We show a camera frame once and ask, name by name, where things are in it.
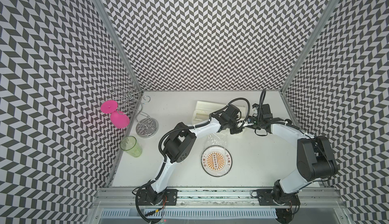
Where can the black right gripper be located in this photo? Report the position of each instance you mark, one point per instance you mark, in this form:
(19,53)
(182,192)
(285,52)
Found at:
(251,118)

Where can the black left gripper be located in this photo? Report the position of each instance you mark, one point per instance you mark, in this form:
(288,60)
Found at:
(236,129)

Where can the clear plastic wrap sheet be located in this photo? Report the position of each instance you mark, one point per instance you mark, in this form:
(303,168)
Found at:
(217,139)

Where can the white plate orange sunburst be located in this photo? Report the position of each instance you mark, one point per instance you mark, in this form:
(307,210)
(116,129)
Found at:
(216,161)

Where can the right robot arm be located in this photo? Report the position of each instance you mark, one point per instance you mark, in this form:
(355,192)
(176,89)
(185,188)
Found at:
(315,160)

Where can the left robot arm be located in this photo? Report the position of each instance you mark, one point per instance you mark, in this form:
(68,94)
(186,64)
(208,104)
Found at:
(176,145)

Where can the green plastic cup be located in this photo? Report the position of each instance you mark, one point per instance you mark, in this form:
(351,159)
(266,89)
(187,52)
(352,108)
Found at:
(131,146)

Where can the pink plastic wine glass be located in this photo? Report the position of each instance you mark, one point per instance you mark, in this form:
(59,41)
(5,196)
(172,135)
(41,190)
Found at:
(118,118)

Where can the chrome wire glass rack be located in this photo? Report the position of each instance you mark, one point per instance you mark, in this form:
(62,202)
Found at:
(132,104)

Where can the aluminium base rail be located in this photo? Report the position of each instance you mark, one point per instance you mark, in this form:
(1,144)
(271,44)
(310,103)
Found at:
(311,197)

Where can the aluminium corner post right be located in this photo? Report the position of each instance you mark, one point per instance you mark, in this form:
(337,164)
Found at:
(325,17)

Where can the aluminium corner post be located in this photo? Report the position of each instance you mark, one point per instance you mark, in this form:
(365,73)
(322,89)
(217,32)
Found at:
(325,17)
(115,39)

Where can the aluminium corner post left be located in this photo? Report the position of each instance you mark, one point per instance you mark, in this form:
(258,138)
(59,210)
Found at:
(115,39)

